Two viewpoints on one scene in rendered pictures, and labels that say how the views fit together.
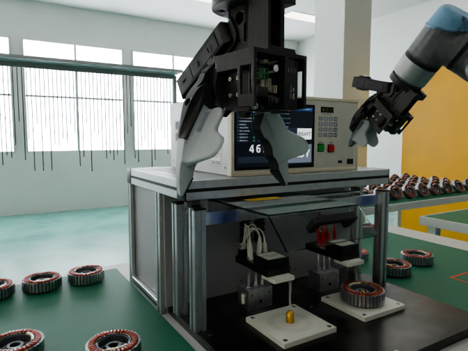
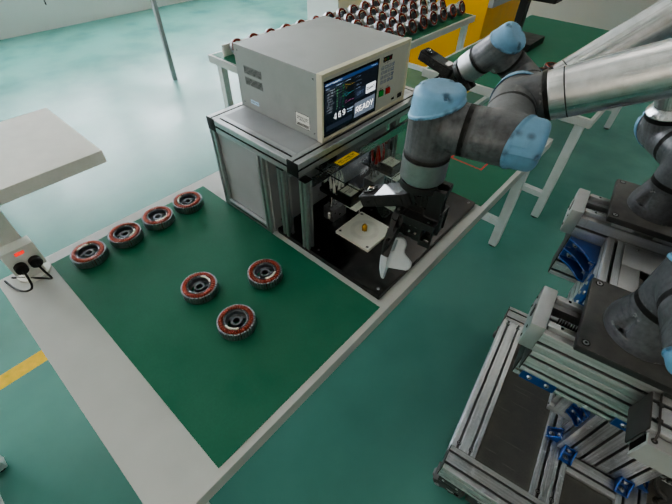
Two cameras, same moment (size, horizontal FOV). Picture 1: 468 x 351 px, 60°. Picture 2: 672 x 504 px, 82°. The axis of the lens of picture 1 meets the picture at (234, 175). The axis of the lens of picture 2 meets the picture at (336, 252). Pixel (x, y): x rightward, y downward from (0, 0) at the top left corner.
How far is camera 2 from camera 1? 0.59 m
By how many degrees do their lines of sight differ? 43
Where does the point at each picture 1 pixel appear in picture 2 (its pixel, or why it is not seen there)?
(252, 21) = (429, 204)
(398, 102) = not seen: hidden behind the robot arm
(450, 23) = (508, 48)
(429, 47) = (489, 60)
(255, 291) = (337, 209)
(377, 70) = not seen: outside the picture
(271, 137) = not seen: hidden behind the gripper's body
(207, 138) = (400, 258)
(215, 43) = (400, 202)
